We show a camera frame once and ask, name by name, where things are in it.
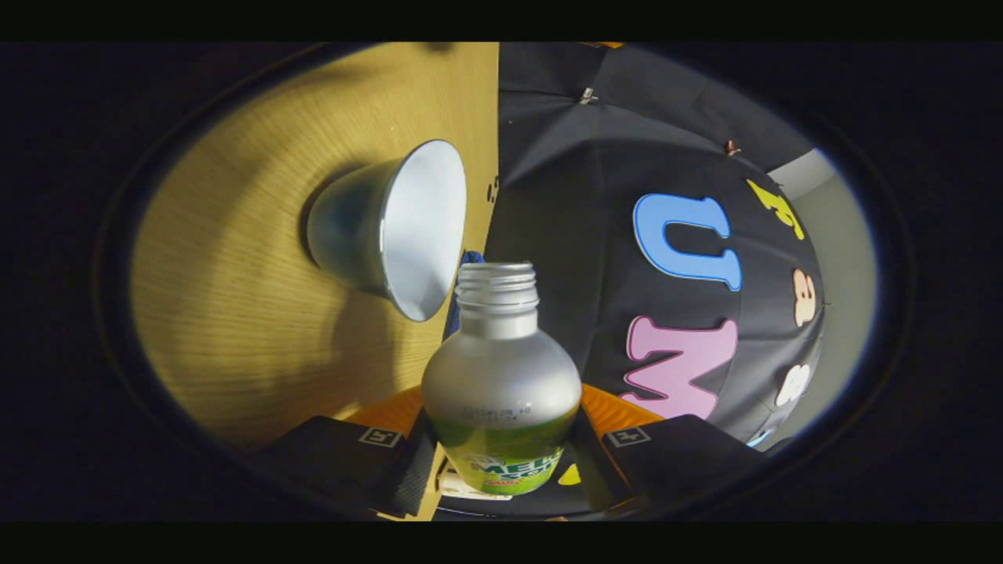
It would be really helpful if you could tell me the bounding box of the white toaster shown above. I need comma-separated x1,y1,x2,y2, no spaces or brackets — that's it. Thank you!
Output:
436,458,514,502

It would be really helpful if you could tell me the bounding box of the silver green water bottle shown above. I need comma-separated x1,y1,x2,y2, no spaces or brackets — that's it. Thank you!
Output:
421,262,582,496

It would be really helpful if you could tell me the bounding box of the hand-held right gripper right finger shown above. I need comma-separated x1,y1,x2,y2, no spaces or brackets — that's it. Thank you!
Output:
576,384,765,514

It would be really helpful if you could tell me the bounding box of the white teacup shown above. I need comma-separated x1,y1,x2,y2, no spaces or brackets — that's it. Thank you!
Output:
306,139,468,323

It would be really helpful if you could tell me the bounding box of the blue folded towel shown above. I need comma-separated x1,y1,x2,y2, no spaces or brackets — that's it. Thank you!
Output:
443,251,485,342

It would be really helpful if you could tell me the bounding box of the black backdrop cloth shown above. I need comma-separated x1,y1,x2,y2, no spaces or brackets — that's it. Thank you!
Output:
435,43,827,519

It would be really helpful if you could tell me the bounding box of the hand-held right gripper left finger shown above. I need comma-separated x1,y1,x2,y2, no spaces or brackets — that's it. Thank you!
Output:
266,385,437,518

